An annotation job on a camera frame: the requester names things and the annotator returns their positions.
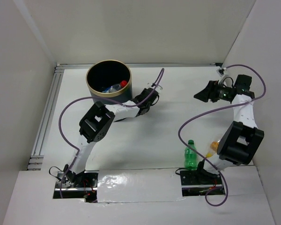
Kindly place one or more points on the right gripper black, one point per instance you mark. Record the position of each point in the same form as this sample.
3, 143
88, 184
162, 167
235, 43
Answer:
210, 92

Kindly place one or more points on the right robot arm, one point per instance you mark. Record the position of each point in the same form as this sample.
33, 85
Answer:
242, 139

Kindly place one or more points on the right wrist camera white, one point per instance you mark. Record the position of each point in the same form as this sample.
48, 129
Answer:
222, 72

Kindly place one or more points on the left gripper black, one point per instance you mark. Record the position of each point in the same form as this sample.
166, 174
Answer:
142, 94

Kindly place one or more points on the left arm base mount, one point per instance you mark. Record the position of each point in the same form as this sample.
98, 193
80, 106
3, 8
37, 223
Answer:
85, 189

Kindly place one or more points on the clear bottle red label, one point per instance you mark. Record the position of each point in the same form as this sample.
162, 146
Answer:
115, 87

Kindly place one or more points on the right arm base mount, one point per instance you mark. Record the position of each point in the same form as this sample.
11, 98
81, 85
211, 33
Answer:
193, 184

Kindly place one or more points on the green bottle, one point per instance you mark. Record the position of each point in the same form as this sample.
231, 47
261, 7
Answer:
190, 162

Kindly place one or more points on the aluminium frame rail left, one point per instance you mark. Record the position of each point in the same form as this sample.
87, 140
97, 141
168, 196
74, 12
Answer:
38, 150

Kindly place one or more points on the dark bin with gold rim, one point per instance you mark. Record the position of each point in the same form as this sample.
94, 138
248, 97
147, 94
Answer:
110, 82

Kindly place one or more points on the aluminium frame rail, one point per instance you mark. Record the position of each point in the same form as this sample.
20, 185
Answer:
143, 65
38, 150

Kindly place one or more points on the orange bottle yellow cap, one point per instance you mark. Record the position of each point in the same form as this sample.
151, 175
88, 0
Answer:
212, 149

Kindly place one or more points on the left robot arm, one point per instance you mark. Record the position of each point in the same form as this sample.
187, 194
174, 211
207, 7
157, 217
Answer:
95, 124

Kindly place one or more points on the aluminium frame rail back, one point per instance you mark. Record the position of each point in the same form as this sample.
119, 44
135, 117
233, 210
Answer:
143, 65

